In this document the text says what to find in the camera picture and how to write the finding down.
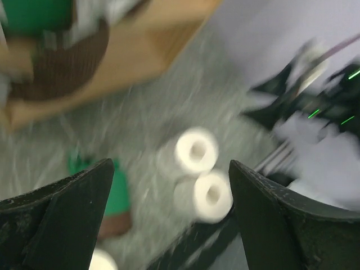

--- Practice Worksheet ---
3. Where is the white paper roll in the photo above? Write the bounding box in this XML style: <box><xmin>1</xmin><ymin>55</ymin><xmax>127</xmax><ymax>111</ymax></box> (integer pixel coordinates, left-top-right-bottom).
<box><xmin>156</xmin><ymin>127</ymin><xmax>219</xmax><ymax>181</ymax></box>
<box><xmin>173</xmin><ymin>170</ymin><xmax>233</xmax><ymax>224</ymax></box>
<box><xmin>89</xmin><ymin>248</ymin><xmax>119</xmax><ymax>270</ymax></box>

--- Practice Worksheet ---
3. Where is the wooden shelf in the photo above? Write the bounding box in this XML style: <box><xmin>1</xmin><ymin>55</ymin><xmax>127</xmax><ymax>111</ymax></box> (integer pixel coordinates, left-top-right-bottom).
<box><xmin>1</xmin><ymin>0</ymin><xmax>219</xmax><ymax>130</ymax></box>

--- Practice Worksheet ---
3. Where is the brown green paper roll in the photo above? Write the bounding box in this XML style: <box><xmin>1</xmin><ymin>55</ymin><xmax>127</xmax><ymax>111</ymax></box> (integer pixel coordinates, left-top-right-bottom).
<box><xmin>8</xmin><ymin>19</ymin><xmax>110</xmax><ymax>101</ymax></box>

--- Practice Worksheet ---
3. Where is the white paper roll back right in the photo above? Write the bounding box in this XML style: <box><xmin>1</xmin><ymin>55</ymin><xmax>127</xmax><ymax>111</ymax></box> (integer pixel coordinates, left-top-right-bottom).
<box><xmin>156</xmin><ymin>127</ymin><xmax>219</xmax><ymax>181</ymax></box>

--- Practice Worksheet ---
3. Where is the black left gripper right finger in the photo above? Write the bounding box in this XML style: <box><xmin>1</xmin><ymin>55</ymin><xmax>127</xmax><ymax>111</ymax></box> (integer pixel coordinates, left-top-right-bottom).
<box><xmin>229</xmin><ymin>160</ymin><xmax>359</xmax><ymax>270</ymax></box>

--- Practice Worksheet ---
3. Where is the green brown wrapped roll torn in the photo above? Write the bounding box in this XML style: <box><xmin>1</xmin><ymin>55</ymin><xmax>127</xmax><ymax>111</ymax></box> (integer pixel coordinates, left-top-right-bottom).
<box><xmin>67</xmin><ymin>152</ymin><xmax>132</xmax><ymax>240</ymax></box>

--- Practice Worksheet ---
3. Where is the white paper roll front right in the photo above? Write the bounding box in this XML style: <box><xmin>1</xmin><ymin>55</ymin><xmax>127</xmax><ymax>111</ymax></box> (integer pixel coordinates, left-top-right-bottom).
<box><xmin>173</xmin><ymin>170</ymin><xmax>233</xmax><ymax>224</ymax></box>

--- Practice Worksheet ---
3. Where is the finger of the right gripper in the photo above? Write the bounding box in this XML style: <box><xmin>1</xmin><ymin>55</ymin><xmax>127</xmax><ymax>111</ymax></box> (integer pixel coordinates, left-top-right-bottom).
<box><xmin>250</xmin><ymin>60</ymin><xmax>296</xmax><ymax>96</ymax></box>
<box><xmin>239</xmin><ymin>96</ymin><xmax>298</xmax><ymax>129</ymax></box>

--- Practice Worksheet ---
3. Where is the aluminium frame rail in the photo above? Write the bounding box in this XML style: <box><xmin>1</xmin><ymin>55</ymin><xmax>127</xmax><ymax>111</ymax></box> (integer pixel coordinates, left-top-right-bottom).
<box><xmin>253</xmin><ymin>140</ymin><xmax>296</xmax><ymax>176</ymax></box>

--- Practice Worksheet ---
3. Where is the white paper roll front left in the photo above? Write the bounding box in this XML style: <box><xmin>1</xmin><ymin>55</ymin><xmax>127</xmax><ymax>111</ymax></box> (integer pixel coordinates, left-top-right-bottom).
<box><xmin>89</xmin><ymin>248</ymin><xmax>119</xmax><ymax>270</ymax></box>

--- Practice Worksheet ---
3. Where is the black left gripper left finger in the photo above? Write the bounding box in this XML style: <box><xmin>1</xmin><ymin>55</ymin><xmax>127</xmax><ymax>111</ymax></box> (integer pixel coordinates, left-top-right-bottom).
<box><xmin>1</xmin><ymin>159</ymin><xmax>114</xmax><ymax>269</ymax></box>

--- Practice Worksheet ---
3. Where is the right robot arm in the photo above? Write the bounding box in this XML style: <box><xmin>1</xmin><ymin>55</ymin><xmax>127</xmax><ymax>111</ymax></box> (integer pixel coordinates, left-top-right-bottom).
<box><xmin>229</xmin><ymin>61</ymin><xmax>359</xmax><ymax>269</ymax></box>

